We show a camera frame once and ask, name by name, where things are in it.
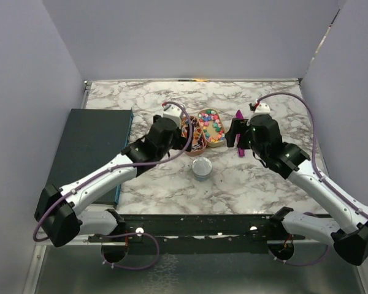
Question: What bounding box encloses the pink tray of lollipops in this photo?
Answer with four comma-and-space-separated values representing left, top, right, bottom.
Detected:
185, 116, 207, 156

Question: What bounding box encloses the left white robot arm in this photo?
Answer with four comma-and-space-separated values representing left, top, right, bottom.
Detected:
34, 115, 193, 247

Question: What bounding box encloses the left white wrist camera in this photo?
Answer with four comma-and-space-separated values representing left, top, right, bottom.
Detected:
162, 104, 183, 123

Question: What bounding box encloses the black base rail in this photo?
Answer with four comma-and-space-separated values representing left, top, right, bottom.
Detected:
88, 214, 307, 255

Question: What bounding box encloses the purple plastic scoop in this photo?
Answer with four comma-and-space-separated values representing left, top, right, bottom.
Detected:
234, 109, 247, 159

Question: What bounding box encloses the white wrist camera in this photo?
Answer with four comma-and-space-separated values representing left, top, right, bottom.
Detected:
162, 104, 183, 123
249, 102, 271, 116

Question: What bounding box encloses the dark blue box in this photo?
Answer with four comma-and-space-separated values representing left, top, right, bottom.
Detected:
47, 109, 134, 187

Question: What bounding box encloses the silver jar lid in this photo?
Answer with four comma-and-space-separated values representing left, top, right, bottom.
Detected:
192, 157, 213, 175

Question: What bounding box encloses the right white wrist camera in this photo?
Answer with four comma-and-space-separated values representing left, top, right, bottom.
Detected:
249, 102, 271, 116

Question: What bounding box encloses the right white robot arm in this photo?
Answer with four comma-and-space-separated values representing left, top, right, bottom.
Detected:
225, 114, 368, 266

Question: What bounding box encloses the clear glass jar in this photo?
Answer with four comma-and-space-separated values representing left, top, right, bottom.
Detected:
193, 172, 212, 182

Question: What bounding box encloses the tan tray of star candies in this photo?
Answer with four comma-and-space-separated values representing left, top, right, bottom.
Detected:
197, 108, 226, 148

